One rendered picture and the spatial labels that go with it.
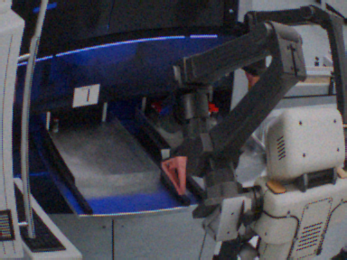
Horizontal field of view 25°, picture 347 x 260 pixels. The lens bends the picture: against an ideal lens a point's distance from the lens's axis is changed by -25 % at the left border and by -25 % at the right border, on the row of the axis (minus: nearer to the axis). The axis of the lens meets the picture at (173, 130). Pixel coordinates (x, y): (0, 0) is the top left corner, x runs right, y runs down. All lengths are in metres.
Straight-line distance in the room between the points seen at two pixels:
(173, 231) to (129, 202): 0.62
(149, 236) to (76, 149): 0.51
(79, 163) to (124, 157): 0.15
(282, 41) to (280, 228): 0.44
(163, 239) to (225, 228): 1.20
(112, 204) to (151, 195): 0.13
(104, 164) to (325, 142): 0.91
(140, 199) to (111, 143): 0.29
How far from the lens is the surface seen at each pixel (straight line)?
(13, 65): 1.95
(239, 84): 2.95
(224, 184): 1.96
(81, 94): 2.72
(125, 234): 3.05
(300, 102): 3.28
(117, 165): 2.68
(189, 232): 3.16
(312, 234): 2.02
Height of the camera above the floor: 2.21
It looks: 27 degrees down
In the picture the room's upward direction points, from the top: 7 degrees clockwise
